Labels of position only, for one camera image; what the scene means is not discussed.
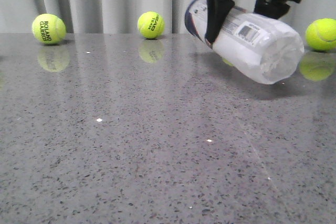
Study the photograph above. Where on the white tennis ball can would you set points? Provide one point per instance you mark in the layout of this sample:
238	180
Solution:
265	50

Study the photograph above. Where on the yellow tennis ball far right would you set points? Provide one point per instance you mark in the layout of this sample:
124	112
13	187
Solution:
320	35

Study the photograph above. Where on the Head Team tennis ball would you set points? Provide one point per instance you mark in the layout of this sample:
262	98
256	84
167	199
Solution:
151	25

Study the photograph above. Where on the Roland Garros tennis ball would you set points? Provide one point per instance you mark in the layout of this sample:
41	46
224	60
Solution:
48	29

